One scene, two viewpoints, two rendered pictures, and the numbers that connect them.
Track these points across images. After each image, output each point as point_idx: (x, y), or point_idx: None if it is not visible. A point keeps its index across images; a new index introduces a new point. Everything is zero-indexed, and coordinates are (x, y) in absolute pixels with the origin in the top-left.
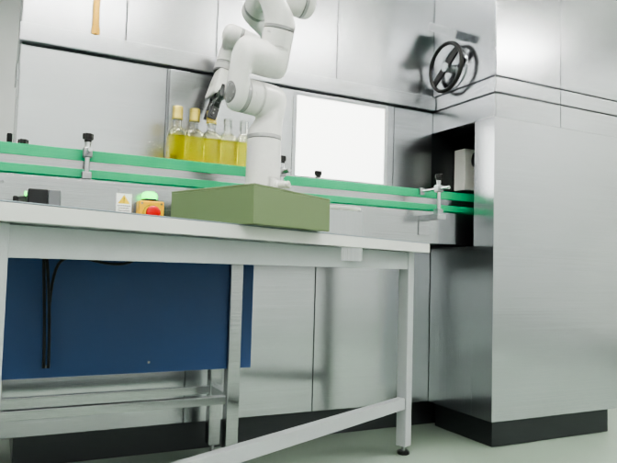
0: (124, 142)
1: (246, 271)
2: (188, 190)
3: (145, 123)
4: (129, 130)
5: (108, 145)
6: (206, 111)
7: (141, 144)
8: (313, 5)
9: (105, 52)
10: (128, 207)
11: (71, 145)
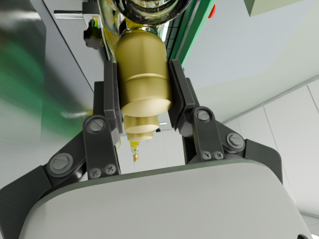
0: (63, 107)
1: None
2: (277, 8)
3: (45, 135)
4: (60, 124)
5: (72, 108)
6: (121, 120)
7: (50, 96)
8: None
9: None
10: None
11: (86, 117)
